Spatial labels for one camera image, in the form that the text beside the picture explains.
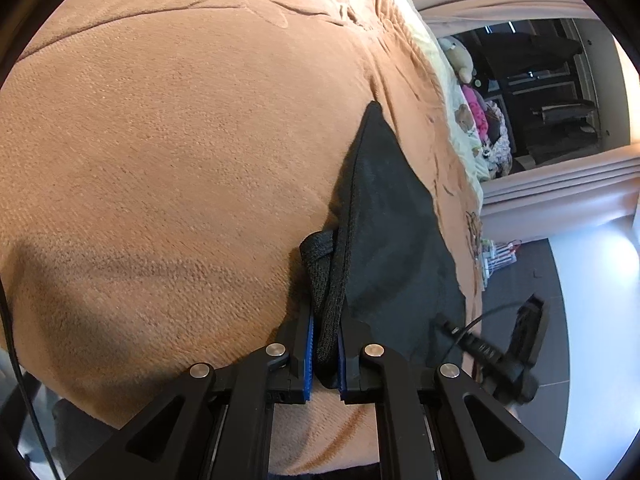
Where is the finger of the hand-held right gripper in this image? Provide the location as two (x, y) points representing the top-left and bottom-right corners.
(512, 294), (551, 361)

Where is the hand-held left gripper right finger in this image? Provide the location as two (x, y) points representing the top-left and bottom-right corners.
(336, 321), (573, 480)

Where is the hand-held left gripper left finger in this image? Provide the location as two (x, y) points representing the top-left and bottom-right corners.
(65, 305), (317, 480)

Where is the black t-shirt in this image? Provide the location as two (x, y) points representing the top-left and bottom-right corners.
(299, 101), (467, 391)

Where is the pile of floral clothes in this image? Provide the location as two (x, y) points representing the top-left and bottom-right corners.
(477, 100), (514, 178)

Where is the dark glass window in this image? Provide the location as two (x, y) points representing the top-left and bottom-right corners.
(435, 17), (601, 176)

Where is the cream duvet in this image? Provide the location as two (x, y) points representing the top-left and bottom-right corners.
(400, 5), (488, 196)

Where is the pink cloth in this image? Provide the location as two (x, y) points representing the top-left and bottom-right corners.
(460, 85), (493, 143)

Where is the orange-brown blanket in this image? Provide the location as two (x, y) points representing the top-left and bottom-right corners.
(0, 0), (485, 476)

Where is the beige plush toy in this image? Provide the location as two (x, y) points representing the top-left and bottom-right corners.
(439, 36), (475, 83)

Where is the dark hanging coat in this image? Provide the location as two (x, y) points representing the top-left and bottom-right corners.
(482, 30), (583, 62)

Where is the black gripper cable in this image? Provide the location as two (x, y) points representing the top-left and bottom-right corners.
(434, 301), (531, 396)
(0, 280), (63, 480)

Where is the white wire rack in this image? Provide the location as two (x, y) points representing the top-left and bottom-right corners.
(477, 240), (523, 288)

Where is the thin black cable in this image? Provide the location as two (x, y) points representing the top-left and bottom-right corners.
(464, 209), (484, 262)

